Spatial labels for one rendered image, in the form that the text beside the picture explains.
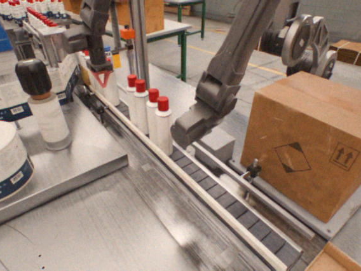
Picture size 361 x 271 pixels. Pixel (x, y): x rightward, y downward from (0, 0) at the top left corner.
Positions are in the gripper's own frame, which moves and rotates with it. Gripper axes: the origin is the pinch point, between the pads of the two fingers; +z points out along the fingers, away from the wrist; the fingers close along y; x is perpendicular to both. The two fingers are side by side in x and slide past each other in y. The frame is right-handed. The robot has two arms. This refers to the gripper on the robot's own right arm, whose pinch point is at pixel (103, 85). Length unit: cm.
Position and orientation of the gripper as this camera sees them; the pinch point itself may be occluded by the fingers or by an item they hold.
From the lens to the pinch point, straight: 98.6
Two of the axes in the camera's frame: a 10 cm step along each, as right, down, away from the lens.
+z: 0.1, 7.9, 6.2
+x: 7.9, -3.8, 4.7
